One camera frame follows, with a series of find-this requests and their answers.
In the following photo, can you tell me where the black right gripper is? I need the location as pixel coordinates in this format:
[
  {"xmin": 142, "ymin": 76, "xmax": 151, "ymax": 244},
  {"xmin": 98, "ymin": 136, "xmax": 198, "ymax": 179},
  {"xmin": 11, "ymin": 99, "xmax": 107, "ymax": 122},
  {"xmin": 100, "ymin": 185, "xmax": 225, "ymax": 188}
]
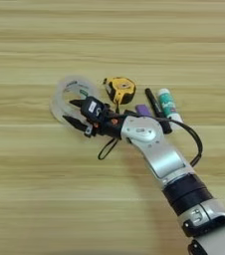
[{"xmin": 62, "ymin": 98, "xmax": 124, "ymax": 140}]

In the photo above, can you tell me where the clear packing tape roll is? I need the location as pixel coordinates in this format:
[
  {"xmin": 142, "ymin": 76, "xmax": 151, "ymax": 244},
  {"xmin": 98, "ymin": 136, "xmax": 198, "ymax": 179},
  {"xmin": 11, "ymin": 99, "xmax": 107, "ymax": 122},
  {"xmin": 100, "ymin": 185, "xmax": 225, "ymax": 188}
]
[{"xmin": 49, "ymin": 75, "xmax": 103, "ymax": 129}]

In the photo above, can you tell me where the white teal glue stick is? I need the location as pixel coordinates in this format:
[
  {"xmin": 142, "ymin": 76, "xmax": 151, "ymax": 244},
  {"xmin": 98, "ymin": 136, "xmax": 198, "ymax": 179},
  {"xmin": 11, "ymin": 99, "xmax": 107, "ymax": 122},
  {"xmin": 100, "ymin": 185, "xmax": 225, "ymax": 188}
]
[{"xmin": 156, "ymin": 88, "xmax": 184, "ymax": 125}]

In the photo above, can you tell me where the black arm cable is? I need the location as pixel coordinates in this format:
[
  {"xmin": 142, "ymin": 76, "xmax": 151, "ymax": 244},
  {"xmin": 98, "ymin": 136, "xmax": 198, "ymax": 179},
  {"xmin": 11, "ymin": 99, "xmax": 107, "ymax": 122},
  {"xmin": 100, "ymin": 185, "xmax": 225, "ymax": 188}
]
[{"xmin": 116, "ymin": 112, "xmax": 204, "ymax": 168}]

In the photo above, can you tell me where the yellow black tape measure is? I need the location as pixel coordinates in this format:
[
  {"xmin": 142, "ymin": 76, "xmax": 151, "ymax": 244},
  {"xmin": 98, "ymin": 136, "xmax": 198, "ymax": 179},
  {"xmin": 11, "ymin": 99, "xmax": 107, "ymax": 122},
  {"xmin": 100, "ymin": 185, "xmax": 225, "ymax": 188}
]
[{"xmin": 97, "ymin": 76, "xmax": 137, "ymax": 161}]

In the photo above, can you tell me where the black marker pen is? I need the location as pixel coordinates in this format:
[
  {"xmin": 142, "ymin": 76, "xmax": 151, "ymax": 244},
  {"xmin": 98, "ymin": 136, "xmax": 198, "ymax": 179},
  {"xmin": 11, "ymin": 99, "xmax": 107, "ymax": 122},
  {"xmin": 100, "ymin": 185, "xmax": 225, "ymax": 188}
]
[{"xmin": 143, "ymin": 87, "xmax": 174, "ymax": 135}]

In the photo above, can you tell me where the small black box white label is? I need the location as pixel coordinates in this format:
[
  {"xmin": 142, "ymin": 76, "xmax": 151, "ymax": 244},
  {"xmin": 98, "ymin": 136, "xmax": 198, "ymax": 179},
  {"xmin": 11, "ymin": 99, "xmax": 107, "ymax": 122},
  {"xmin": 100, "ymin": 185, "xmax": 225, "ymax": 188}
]
[{"xmin": 80, "ymin": 96, "xmax": 107, "ymax": 126}]

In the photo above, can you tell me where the purple rectangular block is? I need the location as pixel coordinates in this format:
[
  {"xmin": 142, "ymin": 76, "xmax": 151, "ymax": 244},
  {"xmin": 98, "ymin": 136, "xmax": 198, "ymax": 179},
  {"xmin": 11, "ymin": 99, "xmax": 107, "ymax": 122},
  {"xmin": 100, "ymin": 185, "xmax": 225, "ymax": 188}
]
[{"xmin": 134, "ymin": 104, "xmax": 152, "ymax": 119}]

